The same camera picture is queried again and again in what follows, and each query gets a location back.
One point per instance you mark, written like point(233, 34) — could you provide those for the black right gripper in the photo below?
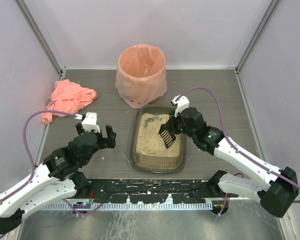
point(175, 124)

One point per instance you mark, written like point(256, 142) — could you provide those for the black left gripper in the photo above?
point(100, 137)

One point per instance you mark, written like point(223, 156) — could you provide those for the black slotted litter scoop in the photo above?
point(167, 135)

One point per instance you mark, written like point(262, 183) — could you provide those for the dark green litter box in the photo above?
point(161, 165)

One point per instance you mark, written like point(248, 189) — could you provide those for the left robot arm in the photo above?
point(56, 178)

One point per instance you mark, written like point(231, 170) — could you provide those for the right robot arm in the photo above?
point(274, 188)

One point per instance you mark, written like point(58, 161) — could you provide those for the beige cat litter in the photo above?
point(149, 142)

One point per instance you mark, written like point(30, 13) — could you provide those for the crumpled pink cloth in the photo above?
point(70, 97)

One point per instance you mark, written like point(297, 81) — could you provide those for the bin with orange liner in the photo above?
point(141, 75)

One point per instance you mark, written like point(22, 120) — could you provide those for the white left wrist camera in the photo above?
point(90, 122)

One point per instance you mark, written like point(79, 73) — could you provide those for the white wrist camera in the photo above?
point(90, 122)
point(181, 103)

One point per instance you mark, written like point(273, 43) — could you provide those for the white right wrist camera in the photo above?
point(181, 103)

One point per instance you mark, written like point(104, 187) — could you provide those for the white slotted cable duct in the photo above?
point(165, 206)

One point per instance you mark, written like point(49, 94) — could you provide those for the left aluminium frame post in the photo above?
point(32, 16)

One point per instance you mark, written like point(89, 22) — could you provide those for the aluminium frame post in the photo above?
point(32, 16)
point(258, 33)

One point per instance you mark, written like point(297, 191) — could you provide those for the right aluminium frame post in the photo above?
point(258, 33)

